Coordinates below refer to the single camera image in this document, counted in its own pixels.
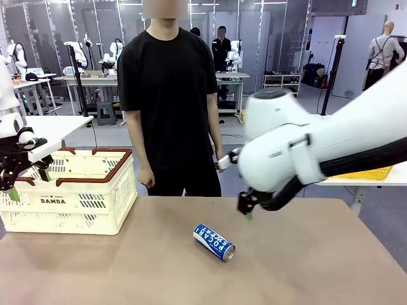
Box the background white desk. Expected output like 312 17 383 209
53 72 121 115
216 72 251 123

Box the person's right hand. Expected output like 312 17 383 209
137 166 156 187

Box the white shoe rack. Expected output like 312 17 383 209
262 73 302 98

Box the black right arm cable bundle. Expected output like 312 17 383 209
260 155 407 212

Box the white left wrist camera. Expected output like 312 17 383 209
27 138 63 163

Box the person's left forearm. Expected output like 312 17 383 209
206 126 225 156

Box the person in black t-shirt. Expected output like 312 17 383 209
116 0 223 198

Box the person's left hand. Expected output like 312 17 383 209
213 149 228 172

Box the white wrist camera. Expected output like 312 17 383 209
27 138 63 163
216 146 242 173

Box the black camera stand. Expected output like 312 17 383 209
65 41 90 117

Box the white table beside basket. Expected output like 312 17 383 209
24 114 95 155

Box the black bags pile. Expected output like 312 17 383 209
301 62 327 89

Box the person's right forearm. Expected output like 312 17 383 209
128 133 153 172

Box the blue Pocari Sweat can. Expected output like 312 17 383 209
193 223 237 263

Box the brown basket handle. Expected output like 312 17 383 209
55 147 134 187
14 147 77 187

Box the large yellow plastic basket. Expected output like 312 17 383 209
333 165 394 181

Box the mannequin with grey apron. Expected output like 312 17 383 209
362 21 406 92

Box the white side table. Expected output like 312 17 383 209
313 170 407 209

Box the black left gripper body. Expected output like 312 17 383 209
0 136 32 179

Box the cream plastic shopping basket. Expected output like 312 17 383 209
0 147 138 236

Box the grey plastic stool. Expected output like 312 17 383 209
96 101 117 126

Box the background person in black jacket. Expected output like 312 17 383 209
211 26 232 73

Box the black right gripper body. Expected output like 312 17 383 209
250 189 266 208

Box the black tripod with white light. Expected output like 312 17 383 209
320 35 347 116

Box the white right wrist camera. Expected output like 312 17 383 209
216 146 242 173

